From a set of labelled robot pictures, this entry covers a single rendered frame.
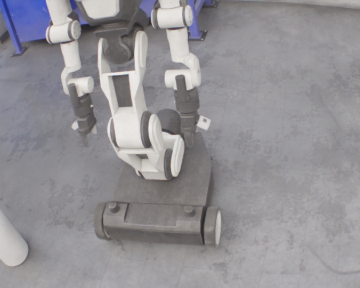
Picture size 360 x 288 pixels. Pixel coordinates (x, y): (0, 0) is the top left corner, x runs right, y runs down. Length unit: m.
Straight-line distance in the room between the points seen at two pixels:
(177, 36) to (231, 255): 1.02
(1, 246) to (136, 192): 0.81
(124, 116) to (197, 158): 0.64
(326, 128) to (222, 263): 1.05
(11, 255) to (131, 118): 1.07
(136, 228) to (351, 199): 1.08
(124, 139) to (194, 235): 0.53
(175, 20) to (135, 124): 0.44
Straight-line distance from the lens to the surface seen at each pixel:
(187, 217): 1.85
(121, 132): 1.63
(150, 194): 2.03
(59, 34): 1.57
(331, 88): 2.80
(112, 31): 1.48
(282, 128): 2.48
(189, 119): 1.59
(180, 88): 1.50
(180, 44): 1.48
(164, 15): 1.41
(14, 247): 2.18
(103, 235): 2.01
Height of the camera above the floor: 1.69
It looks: 43 degrees down
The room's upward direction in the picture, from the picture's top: 13 degrees counter-clockwise
